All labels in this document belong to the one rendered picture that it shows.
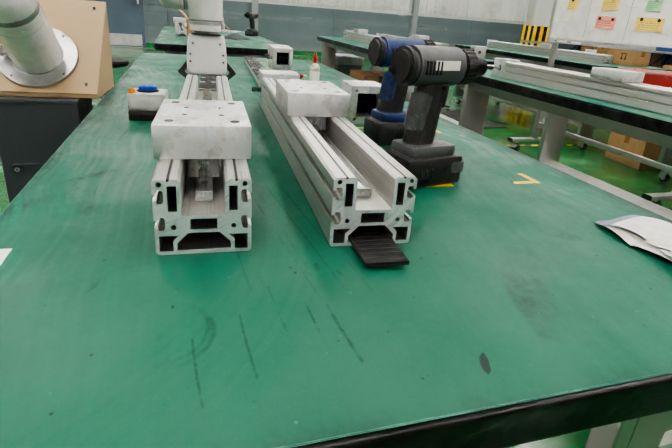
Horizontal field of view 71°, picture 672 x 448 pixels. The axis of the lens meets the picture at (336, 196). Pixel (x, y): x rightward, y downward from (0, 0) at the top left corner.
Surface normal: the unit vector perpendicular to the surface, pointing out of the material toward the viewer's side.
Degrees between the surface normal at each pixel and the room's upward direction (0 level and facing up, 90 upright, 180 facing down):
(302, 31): 90
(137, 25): 90
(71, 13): 47
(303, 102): 90
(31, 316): 0
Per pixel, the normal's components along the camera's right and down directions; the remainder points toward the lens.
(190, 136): 0.24, 0.37
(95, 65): 0.22, -0.36
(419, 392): 0.07, -0.93
